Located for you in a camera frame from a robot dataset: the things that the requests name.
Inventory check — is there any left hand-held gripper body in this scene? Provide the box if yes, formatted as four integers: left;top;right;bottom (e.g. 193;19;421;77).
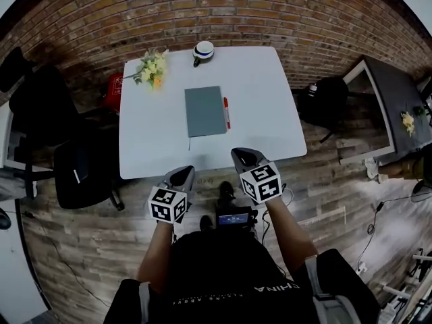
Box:
147;182;189;225

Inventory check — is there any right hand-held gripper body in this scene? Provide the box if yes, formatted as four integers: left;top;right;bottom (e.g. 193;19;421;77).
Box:
238;162;283;205

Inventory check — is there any red pen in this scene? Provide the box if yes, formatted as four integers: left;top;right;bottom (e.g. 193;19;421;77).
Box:
223;97;232;130

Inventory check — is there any grey notebook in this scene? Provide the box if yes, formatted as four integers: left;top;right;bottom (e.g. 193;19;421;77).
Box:
184;85;227;151

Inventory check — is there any person's left forearm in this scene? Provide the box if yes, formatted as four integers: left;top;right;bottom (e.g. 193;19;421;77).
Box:
136;219;175;292

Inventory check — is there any person's right forearm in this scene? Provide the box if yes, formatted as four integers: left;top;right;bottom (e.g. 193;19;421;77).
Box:
265;199;318;271

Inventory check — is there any black office chair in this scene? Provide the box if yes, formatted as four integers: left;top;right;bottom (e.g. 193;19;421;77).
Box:
0;47;126;212

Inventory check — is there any white table with black legs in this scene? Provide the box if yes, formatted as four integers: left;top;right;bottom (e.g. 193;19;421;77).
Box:
0;106;55;195

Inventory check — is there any person's right black shoe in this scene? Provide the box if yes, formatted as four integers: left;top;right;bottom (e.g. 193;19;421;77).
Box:
219;180;236;202

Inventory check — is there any small black monitor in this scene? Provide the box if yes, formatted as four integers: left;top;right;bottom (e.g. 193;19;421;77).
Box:
215;206;259;229

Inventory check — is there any black backpack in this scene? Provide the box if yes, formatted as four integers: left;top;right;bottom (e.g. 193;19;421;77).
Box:
293;76;350;144

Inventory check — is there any person's black shirt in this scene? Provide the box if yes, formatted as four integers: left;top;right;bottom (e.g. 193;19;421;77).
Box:
107;229;382;324

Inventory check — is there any red box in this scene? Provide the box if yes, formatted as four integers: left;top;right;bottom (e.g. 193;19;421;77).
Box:
103;73;124;109

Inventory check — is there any yellow flower bouquet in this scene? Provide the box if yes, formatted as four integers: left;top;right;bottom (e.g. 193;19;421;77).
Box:
121;49;169;90

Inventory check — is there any white mug with blue stripe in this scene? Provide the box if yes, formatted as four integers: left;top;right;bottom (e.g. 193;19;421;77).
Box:
192;40;216;68

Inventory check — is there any small yellow flower bunch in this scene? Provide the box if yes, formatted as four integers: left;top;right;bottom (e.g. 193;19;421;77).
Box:
400;111;416;138

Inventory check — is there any white table with black edge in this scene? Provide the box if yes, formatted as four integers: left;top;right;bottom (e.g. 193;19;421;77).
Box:
0;207;48;320

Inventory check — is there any person's left grey shoulder strap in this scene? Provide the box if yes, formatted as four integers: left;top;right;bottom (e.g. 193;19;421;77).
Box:
138;281;153;324

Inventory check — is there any person's grey shoulder strap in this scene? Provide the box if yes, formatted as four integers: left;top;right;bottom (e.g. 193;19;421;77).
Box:
138;281;153;324
303;254;362;324

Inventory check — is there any black floor cable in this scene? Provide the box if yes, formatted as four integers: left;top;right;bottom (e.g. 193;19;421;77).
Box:
20;211;112;308

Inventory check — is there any black cable with adapter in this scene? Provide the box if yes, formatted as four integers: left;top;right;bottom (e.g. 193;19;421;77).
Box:
367;197;423;236

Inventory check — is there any person's right grey shoulder strap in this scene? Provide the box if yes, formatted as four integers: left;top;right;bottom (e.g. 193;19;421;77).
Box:
303;254;362;324

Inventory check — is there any white metal frame rack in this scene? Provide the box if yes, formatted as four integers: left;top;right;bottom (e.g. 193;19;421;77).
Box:
381;248;432;324

